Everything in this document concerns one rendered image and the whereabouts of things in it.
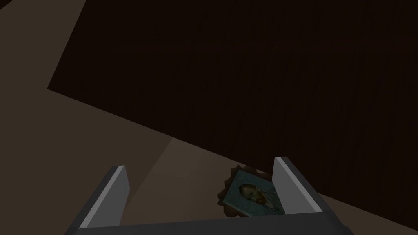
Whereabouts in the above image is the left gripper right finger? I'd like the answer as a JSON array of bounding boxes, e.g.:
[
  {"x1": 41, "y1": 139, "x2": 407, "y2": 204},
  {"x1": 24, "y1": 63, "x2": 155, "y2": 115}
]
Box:
[{"x1": 272, "y1": 156, "x2": 331, "y2": 215}]

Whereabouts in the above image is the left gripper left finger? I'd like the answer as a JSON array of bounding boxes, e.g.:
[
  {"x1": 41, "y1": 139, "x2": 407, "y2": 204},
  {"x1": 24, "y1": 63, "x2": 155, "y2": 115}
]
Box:
[{"x1": 68, "y1": 165, "x2": 131, "y2": 230}]

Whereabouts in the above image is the framed portrait painting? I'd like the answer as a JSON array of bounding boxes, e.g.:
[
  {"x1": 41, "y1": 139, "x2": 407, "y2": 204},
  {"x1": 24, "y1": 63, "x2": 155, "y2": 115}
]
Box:
[{"x1": 217, "y1": 164, "x2": 286, "y2": 218}]

